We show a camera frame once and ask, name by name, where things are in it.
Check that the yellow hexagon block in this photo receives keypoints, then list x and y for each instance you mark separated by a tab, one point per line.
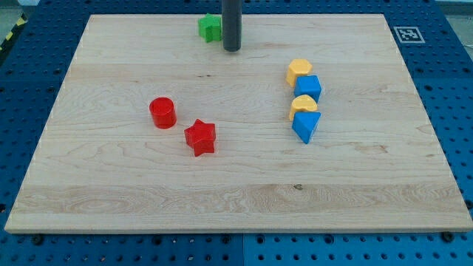
296	68

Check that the yellow black hazard tape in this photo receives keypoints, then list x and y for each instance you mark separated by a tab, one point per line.
14	33

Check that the light wooden board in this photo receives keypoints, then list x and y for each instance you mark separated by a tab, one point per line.
374	163

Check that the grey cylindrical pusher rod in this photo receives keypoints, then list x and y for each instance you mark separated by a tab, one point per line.
231	24

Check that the yellow heart block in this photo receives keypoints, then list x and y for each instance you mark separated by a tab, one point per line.
302	103

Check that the blue triangle block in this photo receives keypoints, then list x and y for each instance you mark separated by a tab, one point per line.
305	124

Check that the green star block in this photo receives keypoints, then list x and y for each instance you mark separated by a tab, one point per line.
210	27

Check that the blue cube block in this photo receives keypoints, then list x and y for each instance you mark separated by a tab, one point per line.
308	85

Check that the red star block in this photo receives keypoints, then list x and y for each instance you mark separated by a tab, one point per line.
201	137

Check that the red cylinder block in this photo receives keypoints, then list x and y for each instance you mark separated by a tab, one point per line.
163	112

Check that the white fiducial marker tag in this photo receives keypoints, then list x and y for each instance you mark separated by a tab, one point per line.
409	35

